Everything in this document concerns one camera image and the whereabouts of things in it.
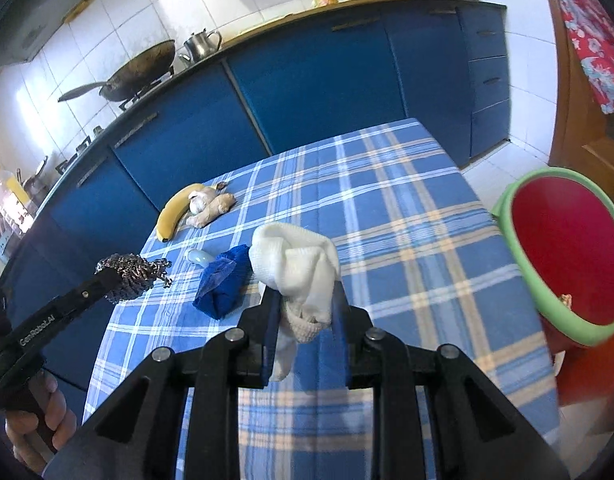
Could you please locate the blue cloth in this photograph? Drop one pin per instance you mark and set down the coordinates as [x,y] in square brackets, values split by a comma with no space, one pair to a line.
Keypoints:
[221,282]

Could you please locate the crumpled paper trash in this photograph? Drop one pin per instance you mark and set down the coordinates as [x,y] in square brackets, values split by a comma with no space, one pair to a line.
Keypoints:
[567,301]

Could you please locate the red plastic stool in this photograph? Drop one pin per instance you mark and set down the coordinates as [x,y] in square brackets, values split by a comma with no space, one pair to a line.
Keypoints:
[587,373]

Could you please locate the cooking oil bottle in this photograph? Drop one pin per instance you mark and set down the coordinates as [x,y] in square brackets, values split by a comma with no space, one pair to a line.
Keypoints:
[13,203]

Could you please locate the wooden door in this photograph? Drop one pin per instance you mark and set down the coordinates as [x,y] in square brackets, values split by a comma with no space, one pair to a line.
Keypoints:
[581,141]

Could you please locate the steel kettle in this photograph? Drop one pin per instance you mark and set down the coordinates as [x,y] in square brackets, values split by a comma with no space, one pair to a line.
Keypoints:
[201,45]

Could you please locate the steel wool scrubber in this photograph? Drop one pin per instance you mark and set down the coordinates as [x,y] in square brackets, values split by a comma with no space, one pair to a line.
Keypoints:
[136,275]

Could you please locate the garlic bulb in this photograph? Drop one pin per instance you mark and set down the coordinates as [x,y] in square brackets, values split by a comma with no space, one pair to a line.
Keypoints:
[199,200]

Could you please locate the black wok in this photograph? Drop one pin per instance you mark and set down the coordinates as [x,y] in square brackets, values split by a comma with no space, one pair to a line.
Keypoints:
[132,77]

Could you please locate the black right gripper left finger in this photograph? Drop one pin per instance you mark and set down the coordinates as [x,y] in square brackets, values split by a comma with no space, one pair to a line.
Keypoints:
[239,358]

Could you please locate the blue plaid tablecloth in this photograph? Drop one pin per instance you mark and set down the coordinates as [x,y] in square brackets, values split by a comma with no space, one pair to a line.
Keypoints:
[416,249]

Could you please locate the blue kitchen cabinets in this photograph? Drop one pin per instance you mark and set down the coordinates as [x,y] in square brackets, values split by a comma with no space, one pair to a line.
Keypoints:
[441,62]

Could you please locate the white sock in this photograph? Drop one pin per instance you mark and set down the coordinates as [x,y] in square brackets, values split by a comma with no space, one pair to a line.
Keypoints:
[303,267]

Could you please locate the ginger root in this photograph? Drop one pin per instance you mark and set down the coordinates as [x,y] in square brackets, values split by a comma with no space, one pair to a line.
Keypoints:
[221,204]

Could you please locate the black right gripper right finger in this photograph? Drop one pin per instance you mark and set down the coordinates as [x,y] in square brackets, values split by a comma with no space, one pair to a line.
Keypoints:
[377,360]

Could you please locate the red floral cloth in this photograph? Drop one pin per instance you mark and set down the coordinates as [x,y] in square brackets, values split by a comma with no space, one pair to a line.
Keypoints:
[591,32]

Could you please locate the yellow banana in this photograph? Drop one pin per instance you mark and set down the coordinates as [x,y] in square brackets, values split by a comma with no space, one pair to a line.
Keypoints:
[175,208]

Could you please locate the red bucket green rim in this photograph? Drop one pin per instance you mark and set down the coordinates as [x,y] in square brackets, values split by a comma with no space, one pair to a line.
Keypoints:
[559,226]

